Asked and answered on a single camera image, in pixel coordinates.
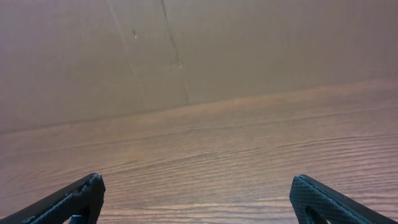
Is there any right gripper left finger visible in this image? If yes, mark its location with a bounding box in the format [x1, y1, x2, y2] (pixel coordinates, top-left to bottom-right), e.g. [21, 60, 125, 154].
[1, 173, 106, 224]

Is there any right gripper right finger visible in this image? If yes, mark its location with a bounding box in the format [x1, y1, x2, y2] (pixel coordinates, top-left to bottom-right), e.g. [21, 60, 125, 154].
[289, 174, 397, 224]

